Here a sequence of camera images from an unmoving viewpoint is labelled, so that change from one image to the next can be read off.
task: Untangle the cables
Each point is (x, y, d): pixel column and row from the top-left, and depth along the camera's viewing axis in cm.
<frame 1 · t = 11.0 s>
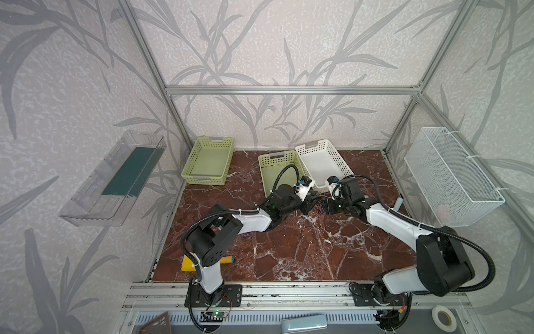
left hand: (321, 191, 83), fingers open
right hand: (323, 197, 90), fingers closed
left light green basket: (210, 161, 118), on the table
middle light green basket: (272, 163, 114), point 2 cm above the table
white perforated plastic basket: (319, 161, 119), on the table

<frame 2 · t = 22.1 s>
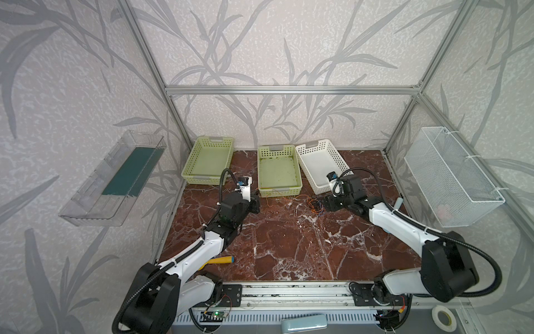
left hand: (261, 185, 83), fingers closed
right hand: (329, 190, 90), fingers open
the named things where they were.

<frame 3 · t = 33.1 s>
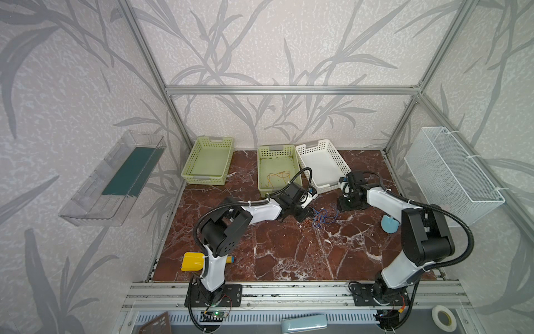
left hand: (310, 205, 93), fingers closed
right hand: (343, 199, 96), fingers open
the named things where they were.

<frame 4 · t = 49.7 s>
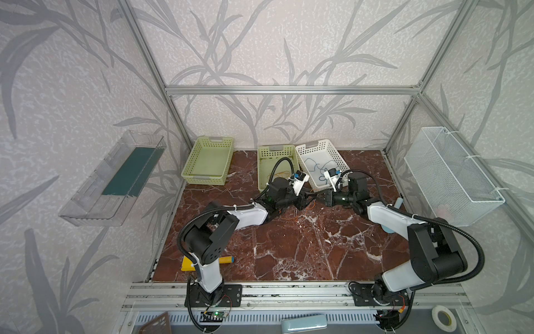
left hand: (316, 189, 84), fingers open
right hand: (314, 189, 87), fingers closed
the named things where they were.

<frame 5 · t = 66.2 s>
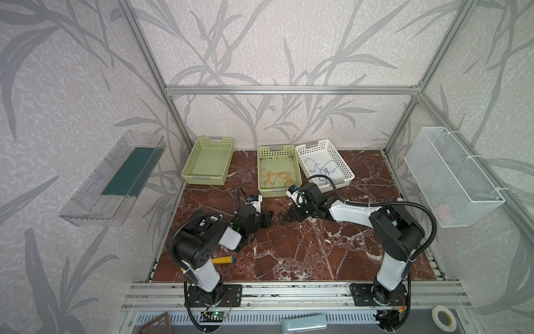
left hand: (276, 207, 93), fingers closed
right hand: (290, 205, 93), fingers closed
the named things where they were.

